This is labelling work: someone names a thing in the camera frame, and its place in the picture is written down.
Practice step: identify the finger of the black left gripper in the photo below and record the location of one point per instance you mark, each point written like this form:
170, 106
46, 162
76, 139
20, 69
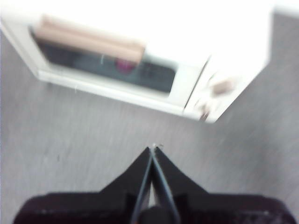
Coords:
93, 207
222, 207

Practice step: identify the beige oven knob slanted pointer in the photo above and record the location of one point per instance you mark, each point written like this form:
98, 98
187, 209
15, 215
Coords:
223, 87

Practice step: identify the cream white toaster oven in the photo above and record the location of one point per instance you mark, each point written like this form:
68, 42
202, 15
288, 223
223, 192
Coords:
187, 28

